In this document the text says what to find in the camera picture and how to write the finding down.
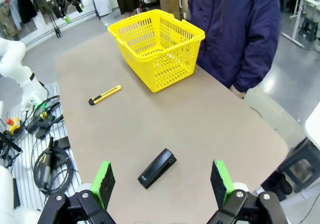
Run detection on white side table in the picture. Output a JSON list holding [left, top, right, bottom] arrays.
[[304, 103, 320, 147]]

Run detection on black metal frame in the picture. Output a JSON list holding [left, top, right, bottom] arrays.
[[0, 130, 23, 161]]

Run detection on hanging dark clothes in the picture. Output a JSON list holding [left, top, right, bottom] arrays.
[[0, 0, 52, 40]]

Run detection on white box appliance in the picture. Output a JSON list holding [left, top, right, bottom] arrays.
[[92, 0, 113, 17]]

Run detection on large black stool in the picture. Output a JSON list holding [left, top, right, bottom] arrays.
[[261, 135, 320, 201]]

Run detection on person in purple jacket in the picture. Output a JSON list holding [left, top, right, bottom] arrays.
[[187, 0, 282, 94]]

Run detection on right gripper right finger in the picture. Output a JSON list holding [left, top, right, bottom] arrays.
[[206, 158, 291, 224]]

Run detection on white legged far desk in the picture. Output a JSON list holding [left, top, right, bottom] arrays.
[[281, 0, 320, 47]]

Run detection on yellow emergency stop box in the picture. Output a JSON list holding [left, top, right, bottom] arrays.
[[5, 116, 21, 135]]

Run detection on yellow utility knife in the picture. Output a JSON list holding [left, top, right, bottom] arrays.
[[88, 84, 123, 106]]

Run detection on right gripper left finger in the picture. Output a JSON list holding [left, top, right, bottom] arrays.
[[37, 160, 118, 224]]

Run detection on small black stool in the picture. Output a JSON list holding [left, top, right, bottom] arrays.
[[298, 16, 320, 39]]

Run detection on black flat box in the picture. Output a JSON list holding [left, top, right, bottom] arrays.
[[53, 135, 71, 150]]

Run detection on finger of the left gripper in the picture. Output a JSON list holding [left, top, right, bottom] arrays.
[[56, 3, 71, 24], [67, 0, 84, 13]]

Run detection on black stapler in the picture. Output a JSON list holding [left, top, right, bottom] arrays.
[[137, 147, 178, 190]]

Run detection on person's left forearm purple sleeve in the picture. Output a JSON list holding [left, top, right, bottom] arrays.
[[228, 41, 279, 94]]

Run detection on white slatted floor platform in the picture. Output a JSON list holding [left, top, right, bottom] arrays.
[[6, 81, 83, 210]]

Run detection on yellow plastic shopping basket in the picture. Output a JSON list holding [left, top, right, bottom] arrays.
[[107, 8, 206, 94]]

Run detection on coiled black cable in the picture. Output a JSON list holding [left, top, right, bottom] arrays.
[[33, 136, 81, 196]]

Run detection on black tripod stand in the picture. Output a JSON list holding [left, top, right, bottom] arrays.
[[48, 8, 62, 39]]

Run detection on black cable bundle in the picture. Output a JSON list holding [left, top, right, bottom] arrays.
[[24, 95, 65, 139]]

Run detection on person's left hand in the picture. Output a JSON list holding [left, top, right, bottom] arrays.
[[229, 84, 247, 100]]

